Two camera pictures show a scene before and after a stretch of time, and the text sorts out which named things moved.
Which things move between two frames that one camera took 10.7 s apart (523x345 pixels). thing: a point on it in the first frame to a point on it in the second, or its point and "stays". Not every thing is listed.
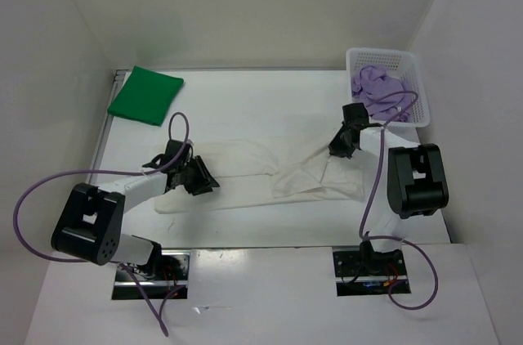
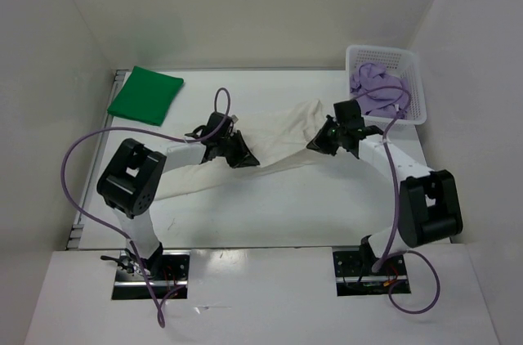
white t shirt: [247, 174] to [279, 141]
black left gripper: [204, 179] to [243, 157]
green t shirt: [146, 96] stays
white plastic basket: [398, 62] stays
